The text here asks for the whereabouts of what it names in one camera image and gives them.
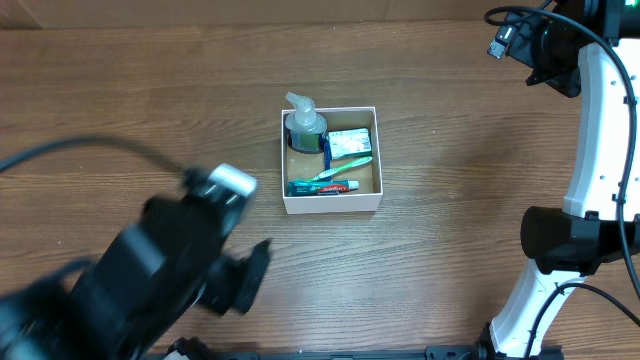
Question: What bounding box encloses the red white toothpaste tube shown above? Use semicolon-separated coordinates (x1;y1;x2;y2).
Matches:
287;180;360;197

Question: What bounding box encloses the blue disposable razor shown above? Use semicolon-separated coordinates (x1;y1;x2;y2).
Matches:
324;142;332;170

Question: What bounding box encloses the clear soap pump bottle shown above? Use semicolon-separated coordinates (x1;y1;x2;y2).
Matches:
285;92;328;154

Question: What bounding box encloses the green white toothbrush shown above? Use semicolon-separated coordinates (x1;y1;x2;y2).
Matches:
310;156;373;182

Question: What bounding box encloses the green soap bar package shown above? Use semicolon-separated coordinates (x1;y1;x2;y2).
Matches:
327;128;372;160

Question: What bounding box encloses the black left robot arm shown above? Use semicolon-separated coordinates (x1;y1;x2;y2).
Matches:
1;195;270;359

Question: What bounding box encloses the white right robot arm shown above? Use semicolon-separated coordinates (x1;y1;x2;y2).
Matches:
465;0;639;359

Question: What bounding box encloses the white cardboard box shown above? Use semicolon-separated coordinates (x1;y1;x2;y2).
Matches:
280;107;384;215

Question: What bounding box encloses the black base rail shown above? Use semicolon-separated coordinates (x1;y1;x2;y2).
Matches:
164;337;564;360

